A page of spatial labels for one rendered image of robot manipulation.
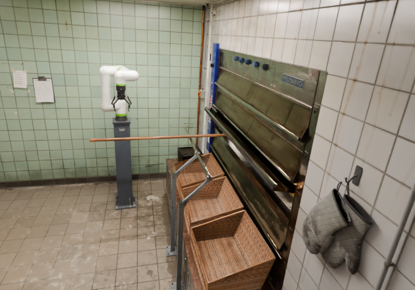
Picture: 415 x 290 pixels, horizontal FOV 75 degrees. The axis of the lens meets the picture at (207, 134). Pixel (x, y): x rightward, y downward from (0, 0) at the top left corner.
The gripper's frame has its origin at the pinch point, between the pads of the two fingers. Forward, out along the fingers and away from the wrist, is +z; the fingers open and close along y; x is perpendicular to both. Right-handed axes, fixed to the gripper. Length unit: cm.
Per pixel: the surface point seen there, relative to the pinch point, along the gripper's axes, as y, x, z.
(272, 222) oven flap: -97, 147, 40
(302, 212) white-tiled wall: -95, 175, 10
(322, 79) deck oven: -95, 166, -64
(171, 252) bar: -44, 57, 143
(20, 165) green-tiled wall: 139, -120, 114
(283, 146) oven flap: -99, 141, -16
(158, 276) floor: -27, 83, 144
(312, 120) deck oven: -96, 166, -43
